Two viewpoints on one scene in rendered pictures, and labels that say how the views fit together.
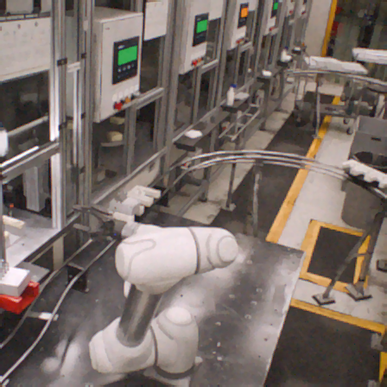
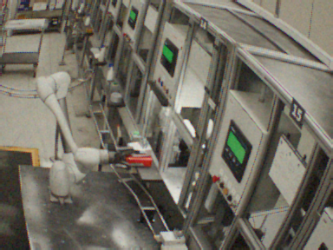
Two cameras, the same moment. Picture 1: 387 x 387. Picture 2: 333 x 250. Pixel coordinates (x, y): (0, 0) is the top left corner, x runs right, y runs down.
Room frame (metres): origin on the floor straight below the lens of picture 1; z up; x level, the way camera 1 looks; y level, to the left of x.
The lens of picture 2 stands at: (3.84, -1.16, 2.66)
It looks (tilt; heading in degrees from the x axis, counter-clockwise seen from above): 26 degrees down; 140
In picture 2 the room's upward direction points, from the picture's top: 12 degrees clockwise
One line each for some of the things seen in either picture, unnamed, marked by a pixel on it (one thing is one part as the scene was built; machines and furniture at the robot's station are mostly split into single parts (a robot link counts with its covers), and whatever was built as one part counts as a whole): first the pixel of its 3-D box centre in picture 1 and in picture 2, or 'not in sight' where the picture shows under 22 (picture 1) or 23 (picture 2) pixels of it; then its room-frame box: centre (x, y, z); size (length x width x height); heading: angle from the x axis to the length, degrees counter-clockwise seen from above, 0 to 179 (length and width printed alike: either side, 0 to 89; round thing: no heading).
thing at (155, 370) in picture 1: (175, 359); (60, 194); (1.46, -0.01, 0.71); 0.22 x 0.18 x 0.06; 163
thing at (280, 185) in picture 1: (295, 142); not in sight; (6.12, -1.22, 0.01); 5.85 x 0.59 x 0.01; 163
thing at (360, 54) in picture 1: (364, 80); not in sight; (8.05, -2.47, 0.48); 0.84 x 0.58 x 0.97; 171
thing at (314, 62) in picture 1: (329, 92); not in sight; (6.96, -1.70, 0.48); 0.88 x 0.56 x 0.96; 91
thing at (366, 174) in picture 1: (365, 176); not in sight; (3.22, -1.15, 0.84); 0.37 x 0.14 x 0.10; 41
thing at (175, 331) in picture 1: (174, 336); (60, 176); (1.44, 0.01, 0.85); 0.18 x 0.16 x 0.22; 115
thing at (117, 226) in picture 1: (115, 228); (114, 157); (1.69, 0.29, 1.12); 0.09 x 0.07 x 0.08; 72
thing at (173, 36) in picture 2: not in sight; (185, 60); (1.44, 0.87, 1.60); 0.42 x 0.29 x 0.46; 163
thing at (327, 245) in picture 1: (334, 253); not in sight; (3.54, -1.20, 0.01); 1.00 x 0.55 x 0.01; 163
